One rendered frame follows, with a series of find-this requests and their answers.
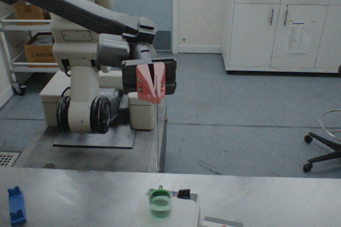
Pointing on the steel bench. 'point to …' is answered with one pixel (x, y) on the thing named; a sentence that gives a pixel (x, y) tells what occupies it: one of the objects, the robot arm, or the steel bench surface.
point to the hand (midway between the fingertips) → (156, 98)
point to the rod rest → (16, 205)
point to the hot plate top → (185, 213)
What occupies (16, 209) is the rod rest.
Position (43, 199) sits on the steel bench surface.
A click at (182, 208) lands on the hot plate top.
